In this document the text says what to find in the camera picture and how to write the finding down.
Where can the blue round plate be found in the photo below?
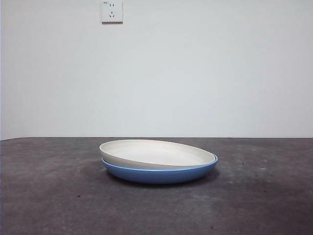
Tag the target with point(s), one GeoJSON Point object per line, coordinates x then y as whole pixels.
{"type": "Point", "coordinates": [159, 176]}

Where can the white wall socket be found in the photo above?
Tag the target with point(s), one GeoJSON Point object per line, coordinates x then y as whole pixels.
{"type": "Point", "coordinates": [112, 19]}

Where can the white round plate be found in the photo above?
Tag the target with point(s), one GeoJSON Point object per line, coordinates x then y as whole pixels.
{"type": "Point", "coordinates": [151, 153]}

